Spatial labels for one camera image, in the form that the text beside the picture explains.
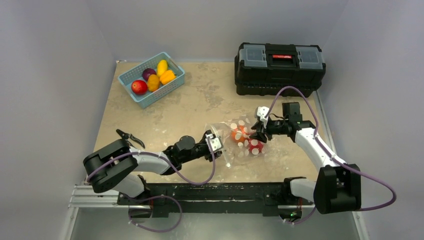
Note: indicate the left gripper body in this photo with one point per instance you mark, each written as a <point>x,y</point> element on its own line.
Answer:
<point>207,156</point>

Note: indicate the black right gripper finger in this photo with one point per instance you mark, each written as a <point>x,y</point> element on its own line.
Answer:
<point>259,136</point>
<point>258,126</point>

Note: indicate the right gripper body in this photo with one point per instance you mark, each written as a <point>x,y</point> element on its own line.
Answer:
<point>265,126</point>

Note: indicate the polka dot zip top bag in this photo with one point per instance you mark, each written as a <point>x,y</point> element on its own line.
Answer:
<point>238,146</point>

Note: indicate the orange fake fruit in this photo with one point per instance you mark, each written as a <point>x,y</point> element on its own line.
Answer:
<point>167,77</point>

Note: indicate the orange yellow fake mango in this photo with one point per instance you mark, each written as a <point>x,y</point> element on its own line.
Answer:
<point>153,83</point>

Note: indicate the red fake apple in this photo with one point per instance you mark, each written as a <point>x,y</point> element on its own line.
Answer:
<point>139,87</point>

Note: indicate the purple fake cabbage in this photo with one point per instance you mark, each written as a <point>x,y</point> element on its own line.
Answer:
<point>147,73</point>

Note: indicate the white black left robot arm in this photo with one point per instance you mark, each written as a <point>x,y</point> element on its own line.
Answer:
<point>117,165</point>

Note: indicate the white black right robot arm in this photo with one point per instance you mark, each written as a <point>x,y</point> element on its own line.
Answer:
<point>337,188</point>

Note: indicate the red fake tomato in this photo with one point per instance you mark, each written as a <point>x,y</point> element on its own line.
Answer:
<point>255,147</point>

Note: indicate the black plastic toolbox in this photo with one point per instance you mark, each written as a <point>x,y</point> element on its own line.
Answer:
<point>262,69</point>

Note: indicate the light blue perforated basket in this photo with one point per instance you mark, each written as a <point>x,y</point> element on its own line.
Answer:
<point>135,73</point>

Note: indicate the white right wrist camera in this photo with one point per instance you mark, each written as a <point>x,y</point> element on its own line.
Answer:
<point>262,114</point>

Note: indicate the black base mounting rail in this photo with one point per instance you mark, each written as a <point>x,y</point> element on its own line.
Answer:
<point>270,199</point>

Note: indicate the black handled pliers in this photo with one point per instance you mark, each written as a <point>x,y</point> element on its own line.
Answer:
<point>129,138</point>

